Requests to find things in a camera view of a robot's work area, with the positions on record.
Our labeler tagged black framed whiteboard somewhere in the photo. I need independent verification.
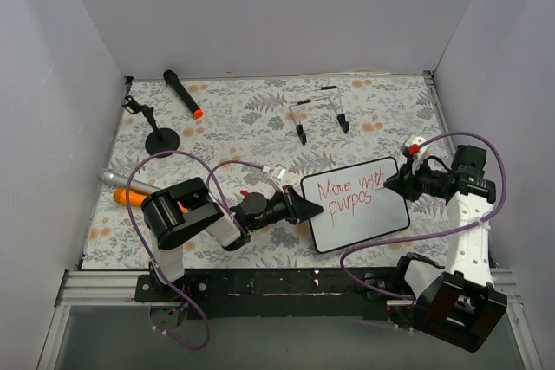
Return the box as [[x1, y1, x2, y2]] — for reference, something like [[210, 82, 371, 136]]
[[300, 157, 410, 254]]

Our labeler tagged black round microphone stand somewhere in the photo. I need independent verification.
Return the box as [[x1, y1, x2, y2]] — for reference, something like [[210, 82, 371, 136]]
[[121, 95, 180, 155]]

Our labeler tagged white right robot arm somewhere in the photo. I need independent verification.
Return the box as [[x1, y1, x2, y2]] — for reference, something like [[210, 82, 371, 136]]
[[384, 136, 507, 353]]

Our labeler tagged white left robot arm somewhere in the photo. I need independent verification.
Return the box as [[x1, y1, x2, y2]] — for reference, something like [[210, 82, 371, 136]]
[[140, 178, 324, 301]]

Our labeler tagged black whiteboard easel stand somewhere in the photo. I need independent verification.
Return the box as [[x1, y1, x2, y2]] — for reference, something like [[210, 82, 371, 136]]
[[288, 85, 350, 146]]

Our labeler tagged floral patterned table mat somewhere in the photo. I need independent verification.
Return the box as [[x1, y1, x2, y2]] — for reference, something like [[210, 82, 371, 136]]
[[79, 75, 447, 269]]

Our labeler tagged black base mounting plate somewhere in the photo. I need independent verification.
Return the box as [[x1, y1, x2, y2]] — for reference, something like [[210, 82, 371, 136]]
[[134, 268, 420, 320]]

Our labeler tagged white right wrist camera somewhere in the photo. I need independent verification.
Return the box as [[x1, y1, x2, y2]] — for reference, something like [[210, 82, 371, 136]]
[[402, 135, 429, 174]]

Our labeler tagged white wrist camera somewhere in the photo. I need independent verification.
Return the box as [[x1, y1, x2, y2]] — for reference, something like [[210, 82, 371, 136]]
[[270, 164, 287, 192], [402, 135, 429, 174]]

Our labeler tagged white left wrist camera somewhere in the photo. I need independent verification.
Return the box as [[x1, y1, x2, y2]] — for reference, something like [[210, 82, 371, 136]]
[[270, 164, 287, 192]]

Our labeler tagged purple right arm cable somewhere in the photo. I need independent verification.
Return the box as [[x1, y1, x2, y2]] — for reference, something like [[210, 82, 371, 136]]
[[339, 131, 508, 331]]

